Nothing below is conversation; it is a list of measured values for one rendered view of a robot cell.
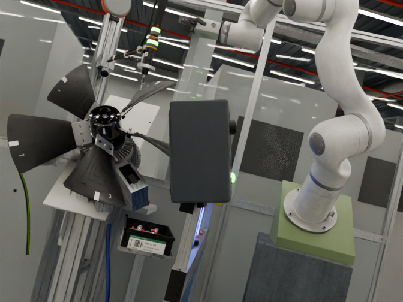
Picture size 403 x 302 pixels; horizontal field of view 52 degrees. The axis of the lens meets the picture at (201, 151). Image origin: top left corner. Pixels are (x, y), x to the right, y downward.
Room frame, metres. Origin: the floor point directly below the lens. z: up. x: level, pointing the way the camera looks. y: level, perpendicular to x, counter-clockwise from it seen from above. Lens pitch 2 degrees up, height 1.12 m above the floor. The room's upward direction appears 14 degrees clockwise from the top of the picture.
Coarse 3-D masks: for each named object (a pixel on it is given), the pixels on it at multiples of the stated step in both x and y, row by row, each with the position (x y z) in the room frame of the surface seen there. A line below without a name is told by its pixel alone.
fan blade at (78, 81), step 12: (72, 72) 1.77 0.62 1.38; (84, 72) 1.75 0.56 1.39; (60, 84) 1.77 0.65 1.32; (72, 84) 1.74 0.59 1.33; (84, 84) 1.72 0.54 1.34; (48, 96) 1.78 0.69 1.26; (60, 96) 1.76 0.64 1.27; (72, 96) 1.73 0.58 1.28; (84, 96) 1.70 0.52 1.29; (72, 108) 1.72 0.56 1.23; (84, 108) 1.69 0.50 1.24
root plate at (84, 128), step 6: (72, 126) 1.58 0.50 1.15; (78, 126) 1.59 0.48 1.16; (84, 126) 1.60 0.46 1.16; (78, 132) 1.59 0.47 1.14; (84, 132) 1.60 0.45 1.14; (90, 132) 1.61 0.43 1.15; (78, 138) 1.60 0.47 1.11; (84, 138) 1.61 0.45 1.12; (90, 138) 1.61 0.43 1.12; (78, 144) 1.60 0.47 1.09; (84, 144) 1.61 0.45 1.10
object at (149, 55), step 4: (148, 48) 1.61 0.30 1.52; (152, 48) 1.61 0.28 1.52; (148, 52) 1.60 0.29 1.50; (152, 52) 1.61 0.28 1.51; (148, 56) 1.60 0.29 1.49; (152, 56) 1.61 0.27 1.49; (144, 60) 1.61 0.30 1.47; (148, 60) 1.61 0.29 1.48; (152, 60) 1.62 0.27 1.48; (148, 64) 1.61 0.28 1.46; (144, 68) 1.61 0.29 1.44; (144, 72) 1.61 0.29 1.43
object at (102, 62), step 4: (100, 56) 2.14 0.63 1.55; (104, 56) 2.11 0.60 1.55; (108, 56) 2.12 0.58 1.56; (100, 60) 2.13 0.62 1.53; (104, 60) 2.11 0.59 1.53; (100, 64) 2.11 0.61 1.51; (104, 64) 2.11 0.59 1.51; (108, 64) 2.12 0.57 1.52; (112, 64) 2.13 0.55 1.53; (100, 68) 2.20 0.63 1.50; (112, 68) 2.14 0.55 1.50
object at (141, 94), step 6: (144, 84) 1.87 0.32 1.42; (150, 84) 1.83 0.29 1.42; (156, 84) 1.80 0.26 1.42; (162, 84) 1.77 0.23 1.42; (168, 84) 1.75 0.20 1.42; (174, 84) 1.74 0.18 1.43; (138, 90) 1.86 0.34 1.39; (144, 90) 1.80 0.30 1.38; (150, 90) 1.74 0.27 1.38; (156, 90) 1.72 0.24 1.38; (138, 96) 1.76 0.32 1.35; (144, 96) 1.71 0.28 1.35; (132, 102) 1.72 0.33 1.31; (138, 102) 1.67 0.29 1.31; (126, 108) 1.69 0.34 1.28
